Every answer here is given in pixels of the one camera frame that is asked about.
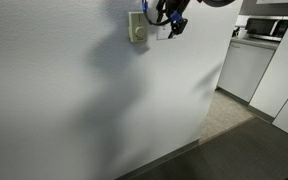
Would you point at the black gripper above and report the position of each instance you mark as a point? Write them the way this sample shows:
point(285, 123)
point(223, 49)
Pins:
point(174, 11)

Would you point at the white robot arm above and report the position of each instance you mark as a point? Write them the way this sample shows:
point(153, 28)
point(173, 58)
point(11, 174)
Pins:
point(212, 3)

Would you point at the small items on counter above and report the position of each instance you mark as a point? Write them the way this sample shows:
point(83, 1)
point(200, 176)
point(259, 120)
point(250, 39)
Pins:
point(239, 32)

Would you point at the grey countertop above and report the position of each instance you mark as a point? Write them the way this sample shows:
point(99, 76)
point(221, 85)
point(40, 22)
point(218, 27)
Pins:
point(256, 42)

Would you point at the white base cabinet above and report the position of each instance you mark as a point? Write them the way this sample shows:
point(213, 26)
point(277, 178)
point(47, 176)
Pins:
point(243, 69)

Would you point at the black microwave oven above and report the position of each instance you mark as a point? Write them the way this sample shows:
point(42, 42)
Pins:
point(272, 28)

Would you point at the white tall cabinet panel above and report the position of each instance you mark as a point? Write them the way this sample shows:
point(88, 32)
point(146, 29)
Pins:
point(272, 91)

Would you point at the white double switch plate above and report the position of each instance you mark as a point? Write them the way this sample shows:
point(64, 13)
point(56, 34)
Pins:
point(163, 32)

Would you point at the beige wall thermostat dial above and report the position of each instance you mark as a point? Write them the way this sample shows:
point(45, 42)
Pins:
point(137, 27)

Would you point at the grey wall baseboard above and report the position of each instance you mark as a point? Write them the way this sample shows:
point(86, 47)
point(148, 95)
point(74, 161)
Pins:
point(159, 161)

